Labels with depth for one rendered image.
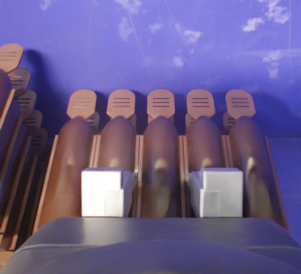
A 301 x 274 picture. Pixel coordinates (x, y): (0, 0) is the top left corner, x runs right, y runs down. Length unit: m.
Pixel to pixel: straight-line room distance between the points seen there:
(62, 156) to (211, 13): 0.10
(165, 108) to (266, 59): 0.06
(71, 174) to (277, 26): 0.13
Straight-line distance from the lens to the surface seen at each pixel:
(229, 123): 0.23
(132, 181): 0.15
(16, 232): 0.20
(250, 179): 0.18
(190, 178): 0.16
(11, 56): 0.21
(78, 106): 0.22
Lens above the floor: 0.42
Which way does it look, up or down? 46 degrees down
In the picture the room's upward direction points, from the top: 1 degrees counter-clockwise
